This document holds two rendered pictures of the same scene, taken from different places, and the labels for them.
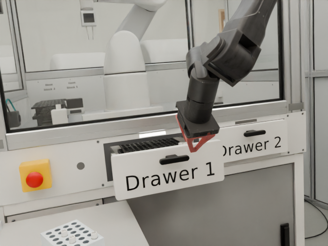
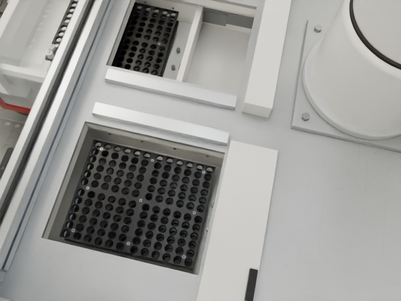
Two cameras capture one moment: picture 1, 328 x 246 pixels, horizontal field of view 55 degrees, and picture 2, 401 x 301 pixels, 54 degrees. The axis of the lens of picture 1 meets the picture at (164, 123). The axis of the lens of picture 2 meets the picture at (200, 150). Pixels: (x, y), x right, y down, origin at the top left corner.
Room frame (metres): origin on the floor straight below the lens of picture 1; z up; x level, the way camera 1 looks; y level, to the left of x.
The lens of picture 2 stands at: (1.33, -0.33, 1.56)
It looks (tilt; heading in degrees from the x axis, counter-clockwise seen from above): 68 degrees down; 113
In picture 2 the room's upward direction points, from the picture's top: 7 degrees clockwise
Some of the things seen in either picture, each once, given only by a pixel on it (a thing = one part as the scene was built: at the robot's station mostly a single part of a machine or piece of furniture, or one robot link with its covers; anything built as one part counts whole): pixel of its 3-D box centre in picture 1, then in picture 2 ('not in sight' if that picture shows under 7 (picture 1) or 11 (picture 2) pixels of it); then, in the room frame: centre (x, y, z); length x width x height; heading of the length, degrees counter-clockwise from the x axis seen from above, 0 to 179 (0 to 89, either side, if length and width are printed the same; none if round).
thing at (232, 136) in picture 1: (248, 141); not in sight; (0.99, -0.27, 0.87); 0.29 x 0.02 x 0.11; 106
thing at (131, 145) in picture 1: (150, 153); (116, 43); (0.96, 0.05, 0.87); 0.22 x 0.18 x 0.06; 16
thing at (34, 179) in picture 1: (34, 179); not in sight; (0.76, 0.34, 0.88); 0.04 x 0.03 x 0.04; 106
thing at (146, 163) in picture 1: (170, 168); not in sight; (0.77, -0.01, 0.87); 0.29 x 0.02 x 0.11; 106
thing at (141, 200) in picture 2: not in sight; (142, 205); (1.18, -0.21, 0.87); 0.22 x 0.18 x 0.06; 16
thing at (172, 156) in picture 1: (173, 158); not in sight; (0.74, -0.01, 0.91); 0.07 x 0.04 x 0.01; 106
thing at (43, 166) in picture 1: (36, 175); not in sight; (0.80, 0.35, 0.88); 0.07 x 0.05 x 0.07; 106
